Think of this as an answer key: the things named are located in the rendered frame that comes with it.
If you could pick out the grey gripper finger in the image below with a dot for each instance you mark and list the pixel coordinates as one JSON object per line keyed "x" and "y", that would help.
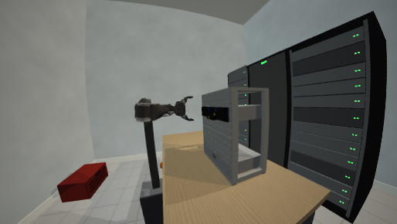
{"x": 186, "y": 117}
{"x": 184, "y": 100}

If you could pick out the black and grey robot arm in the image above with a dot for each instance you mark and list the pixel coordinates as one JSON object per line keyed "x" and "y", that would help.
{"x": 144, "y": 111}

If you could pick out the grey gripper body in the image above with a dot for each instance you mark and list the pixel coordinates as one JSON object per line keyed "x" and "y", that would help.
{"x": 180, "y": 109}

